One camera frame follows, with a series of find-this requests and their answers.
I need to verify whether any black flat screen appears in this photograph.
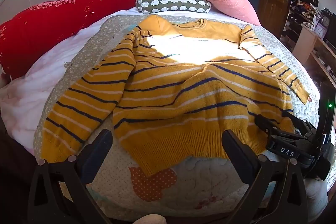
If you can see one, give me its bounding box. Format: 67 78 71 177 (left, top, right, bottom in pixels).
325 30 336 54

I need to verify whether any green white-patterned pillow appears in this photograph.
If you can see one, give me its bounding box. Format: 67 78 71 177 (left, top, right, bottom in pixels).
136 0 212 14

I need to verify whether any quilted patchwork blanket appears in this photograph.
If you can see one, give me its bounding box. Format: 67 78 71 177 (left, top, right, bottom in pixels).
34 14 336 222

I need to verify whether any cluttered wooden shelf unit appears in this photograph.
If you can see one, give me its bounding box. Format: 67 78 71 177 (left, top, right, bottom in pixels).
279 0 336 89

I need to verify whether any black ornate table clock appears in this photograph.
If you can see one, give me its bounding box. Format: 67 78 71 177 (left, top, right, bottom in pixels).
321 8 333 33

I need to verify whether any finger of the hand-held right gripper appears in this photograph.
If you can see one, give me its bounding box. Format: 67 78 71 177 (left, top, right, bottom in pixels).
282 111 317 138
254 114 302 160

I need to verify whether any white bed sheet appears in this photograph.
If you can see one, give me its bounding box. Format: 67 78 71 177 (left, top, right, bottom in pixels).
0 0 263 159

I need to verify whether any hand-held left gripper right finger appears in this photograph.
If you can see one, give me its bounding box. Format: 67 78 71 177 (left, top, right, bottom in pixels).
221 130 309 224

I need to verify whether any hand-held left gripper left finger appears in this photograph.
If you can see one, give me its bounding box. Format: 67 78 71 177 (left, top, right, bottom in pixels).
28 129 114 224

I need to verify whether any red bolster pillow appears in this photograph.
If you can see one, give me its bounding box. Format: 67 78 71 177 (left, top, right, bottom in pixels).
0 0 156 81

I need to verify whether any yellow striped knit sweater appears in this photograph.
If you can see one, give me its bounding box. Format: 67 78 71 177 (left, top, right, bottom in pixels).
41 15 311 177

